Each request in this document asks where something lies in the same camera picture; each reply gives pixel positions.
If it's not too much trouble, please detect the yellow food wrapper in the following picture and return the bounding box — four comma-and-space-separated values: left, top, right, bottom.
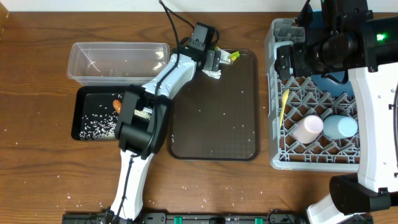
215, 46, 240, 65

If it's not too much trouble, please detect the large blue plate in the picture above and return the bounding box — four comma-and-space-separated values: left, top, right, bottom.
311, 71, 354, 97

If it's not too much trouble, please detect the yellow spoon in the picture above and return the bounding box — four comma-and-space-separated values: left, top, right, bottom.
279, 89, 290, 128

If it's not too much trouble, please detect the pink white cup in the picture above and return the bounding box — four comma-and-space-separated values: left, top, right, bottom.
292, 115, 323, 144

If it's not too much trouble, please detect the light blue cup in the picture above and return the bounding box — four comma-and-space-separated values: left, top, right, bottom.
323, 115, 358, 139

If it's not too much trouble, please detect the white paper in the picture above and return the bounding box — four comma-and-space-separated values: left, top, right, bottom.
202, 70, 221, 79

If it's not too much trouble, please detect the light blue rice bowl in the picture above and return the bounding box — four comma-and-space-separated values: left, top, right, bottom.
274, 41, 294, 51

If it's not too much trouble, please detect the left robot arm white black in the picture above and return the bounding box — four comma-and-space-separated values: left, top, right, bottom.
105, 45, 221, 223

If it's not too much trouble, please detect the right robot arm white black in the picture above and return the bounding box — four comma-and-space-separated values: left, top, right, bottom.
275, 1, 397, 223

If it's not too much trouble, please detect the grey dishwasher rack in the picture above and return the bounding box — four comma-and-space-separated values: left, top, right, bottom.
264, 18, 398, 172

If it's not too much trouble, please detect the brown serving tray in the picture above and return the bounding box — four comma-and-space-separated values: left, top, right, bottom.
167, 49, 261, 161

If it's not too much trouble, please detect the orange carrot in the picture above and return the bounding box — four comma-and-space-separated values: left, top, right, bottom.
113, 100, 122, 114

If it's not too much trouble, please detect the clear plastic bin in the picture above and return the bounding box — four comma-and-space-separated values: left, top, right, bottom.
67, 42, 170, 86

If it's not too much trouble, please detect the black tray bin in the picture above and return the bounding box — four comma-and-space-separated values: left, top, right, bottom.
70, 85, 159, 141

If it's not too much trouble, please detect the spilled white rice pile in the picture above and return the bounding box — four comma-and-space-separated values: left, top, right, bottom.
79, 92, 153, 141

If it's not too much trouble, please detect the black rail at table edge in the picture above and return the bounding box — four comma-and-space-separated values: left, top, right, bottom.
62, 208, 308, 224

